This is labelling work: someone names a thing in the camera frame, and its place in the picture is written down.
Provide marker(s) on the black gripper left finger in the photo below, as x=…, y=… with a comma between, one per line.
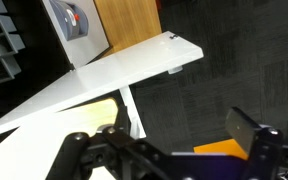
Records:
x=80, y=154

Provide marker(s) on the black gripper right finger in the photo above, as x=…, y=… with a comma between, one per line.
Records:
x=262, y=145

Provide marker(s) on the light wooden desk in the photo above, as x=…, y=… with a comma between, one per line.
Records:
x=29, y=151

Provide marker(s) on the white fridge door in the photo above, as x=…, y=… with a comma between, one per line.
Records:
x=148, y=58
x=79, y=28

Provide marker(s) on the black toy kitchen unit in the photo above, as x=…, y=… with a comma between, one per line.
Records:
x=31, y=55

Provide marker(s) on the white top fridge door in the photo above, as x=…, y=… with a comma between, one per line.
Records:
x=148, y=58

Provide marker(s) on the open cardboard box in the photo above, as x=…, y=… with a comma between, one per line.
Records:
x=221, y=149

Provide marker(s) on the white bottom fridge door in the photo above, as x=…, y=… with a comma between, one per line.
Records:
x=79, y=28

